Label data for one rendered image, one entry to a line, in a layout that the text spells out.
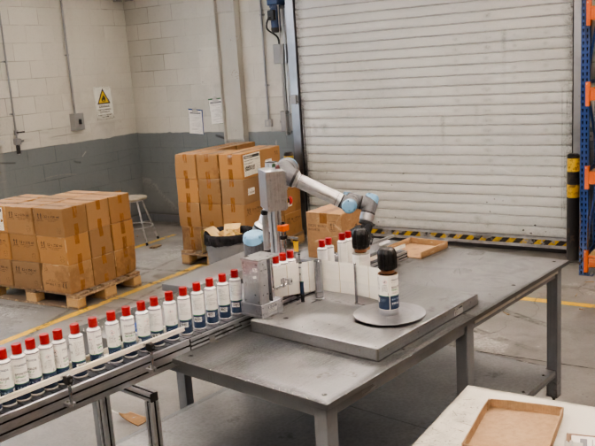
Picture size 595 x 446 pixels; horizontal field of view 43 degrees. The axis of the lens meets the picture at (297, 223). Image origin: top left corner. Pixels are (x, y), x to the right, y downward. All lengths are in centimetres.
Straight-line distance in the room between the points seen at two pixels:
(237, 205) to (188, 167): 68
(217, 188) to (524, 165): 302
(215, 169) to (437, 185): 231
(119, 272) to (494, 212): 373
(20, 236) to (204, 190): 182
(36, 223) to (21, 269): 52
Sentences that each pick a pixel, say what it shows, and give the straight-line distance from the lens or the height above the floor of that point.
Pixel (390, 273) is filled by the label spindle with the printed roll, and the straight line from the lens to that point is 323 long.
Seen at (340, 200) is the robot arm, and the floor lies 125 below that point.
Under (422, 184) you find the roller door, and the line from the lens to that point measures 818.
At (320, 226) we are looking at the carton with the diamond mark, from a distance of 436.
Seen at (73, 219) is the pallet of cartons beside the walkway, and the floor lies 78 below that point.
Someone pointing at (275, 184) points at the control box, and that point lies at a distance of 357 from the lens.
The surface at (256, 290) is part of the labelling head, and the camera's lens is 332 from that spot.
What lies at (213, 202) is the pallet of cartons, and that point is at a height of 66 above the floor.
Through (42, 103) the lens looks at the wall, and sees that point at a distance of 955.
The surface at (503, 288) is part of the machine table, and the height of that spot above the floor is 83.
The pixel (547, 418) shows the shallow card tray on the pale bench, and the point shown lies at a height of 80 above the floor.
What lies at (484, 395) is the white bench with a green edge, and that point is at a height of 80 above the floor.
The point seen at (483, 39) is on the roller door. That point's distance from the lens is 783.
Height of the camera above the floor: 195
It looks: 12 degrees down
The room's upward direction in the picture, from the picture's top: 4 degrees counter-clockwise
